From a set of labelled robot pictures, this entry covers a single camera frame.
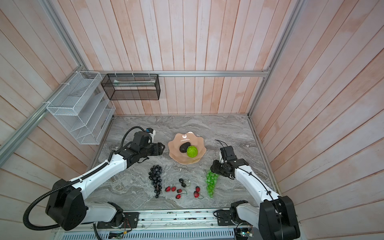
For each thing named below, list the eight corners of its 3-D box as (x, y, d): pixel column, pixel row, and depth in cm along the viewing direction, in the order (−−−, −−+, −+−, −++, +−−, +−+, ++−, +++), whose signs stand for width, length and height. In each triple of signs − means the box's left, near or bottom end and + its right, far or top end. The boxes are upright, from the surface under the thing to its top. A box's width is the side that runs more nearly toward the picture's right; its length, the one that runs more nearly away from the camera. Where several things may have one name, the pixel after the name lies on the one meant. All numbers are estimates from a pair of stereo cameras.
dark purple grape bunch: (150, 199, 82) (148, 196, 77) (150, 169, 93) (148, 165, 88) (162, 197, 83) (161, 194, 78) (161, 167, 94) (160, 163, 89)
